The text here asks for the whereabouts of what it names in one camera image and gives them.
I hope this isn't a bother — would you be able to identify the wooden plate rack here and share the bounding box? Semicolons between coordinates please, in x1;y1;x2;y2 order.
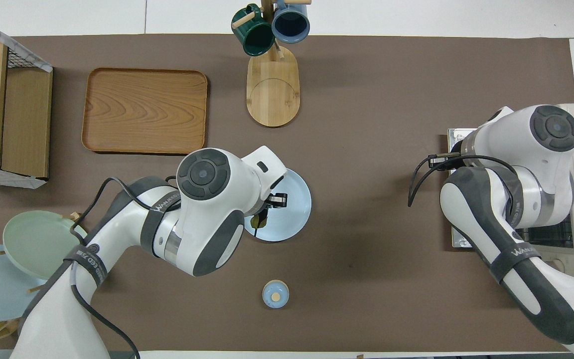
0;212;82;345

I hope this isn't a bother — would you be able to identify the brown table mat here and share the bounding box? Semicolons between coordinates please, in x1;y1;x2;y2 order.
0;34;574;352

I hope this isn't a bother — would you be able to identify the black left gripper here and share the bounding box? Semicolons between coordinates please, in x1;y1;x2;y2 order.
261;192;288;220

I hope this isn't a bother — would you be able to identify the wooden mug tree stand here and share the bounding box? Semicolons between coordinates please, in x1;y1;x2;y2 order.
232;0;312;128

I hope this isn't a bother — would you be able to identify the dark green mug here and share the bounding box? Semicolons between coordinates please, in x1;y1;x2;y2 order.
231;4;276;56

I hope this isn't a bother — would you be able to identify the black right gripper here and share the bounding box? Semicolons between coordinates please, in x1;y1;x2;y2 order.
429;141;470;169

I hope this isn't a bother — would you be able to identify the dark purple eggplant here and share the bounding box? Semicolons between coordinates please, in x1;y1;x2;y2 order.
250;212;269;238

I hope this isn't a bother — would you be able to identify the light blue round plate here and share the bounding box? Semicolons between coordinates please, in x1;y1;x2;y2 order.
244;169;312;243

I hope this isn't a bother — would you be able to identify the blue mug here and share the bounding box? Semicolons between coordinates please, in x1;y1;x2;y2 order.
271;0;311;44

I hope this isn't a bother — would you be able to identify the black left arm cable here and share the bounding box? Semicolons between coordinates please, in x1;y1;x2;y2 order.
69;176;179;359

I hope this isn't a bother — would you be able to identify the pale green plate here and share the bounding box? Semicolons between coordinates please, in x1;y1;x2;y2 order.
3;210;88;280

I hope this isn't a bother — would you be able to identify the black wire storage rack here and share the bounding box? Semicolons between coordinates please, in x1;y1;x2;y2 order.
0;11;53;189

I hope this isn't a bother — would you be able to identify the wooden serving tray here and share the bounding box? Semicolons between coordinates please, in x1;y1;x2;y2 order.
81;67;209;155

